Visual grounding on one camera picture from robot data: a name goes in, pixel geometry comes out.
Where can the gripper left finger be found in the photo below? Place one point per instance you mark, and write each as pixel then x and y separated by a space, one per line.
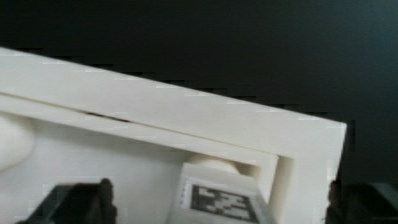
pixel 78 204

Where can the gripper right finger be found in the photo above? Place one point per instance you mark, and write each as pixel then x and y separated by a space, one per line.
pixel 363 203

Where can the white square tabletop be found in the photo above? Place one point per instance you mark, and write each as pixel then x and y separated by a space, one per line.
pixel 286 142

